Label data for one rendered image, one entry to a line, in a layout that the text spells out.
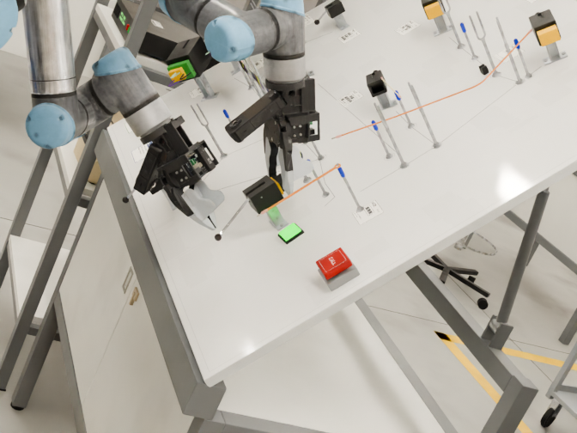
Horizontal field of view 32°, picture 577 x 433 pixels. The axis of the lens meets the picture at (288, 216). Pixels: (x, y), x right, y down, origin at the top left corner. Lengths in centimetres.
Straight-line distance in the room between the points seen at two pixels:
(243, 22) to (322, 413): 72
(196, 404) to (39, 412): 142
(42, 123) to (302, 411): 69
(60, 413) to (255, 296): 142
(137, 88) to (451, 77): 67
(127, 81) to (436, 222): 58
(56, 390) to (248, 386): 140
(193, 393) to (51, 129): 49
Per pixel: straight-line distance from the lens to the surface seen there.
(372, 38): 243
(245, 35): 170
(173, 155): 183
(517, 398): 194
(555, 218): 612
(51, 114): 170
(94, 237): 264
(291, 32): 178
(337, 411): 195
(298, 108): 185
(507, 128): 189
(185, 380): 172
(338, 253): 170
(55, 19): 170
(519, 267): 198
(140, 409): 202
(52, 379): 325
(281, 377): 196
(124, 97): 181
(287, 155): 182
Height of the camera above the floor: 163
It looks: 17 degrees down
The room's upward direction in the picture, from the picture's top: 25 degrees clockwise
